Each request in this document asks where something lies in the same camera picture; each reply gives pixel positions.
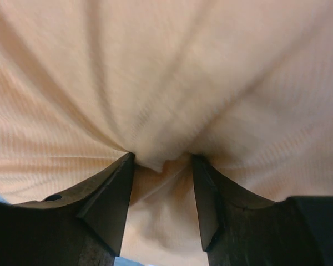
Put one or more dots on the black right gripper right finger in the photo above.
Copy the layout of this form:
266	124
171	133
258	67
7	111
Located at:
238	227

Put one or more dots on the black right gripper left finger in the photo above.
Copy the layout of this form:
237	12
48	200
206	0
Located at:
82	225

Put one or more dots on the orange pillowcase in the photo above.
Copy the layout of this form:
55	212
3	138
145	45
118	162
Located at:
247	84

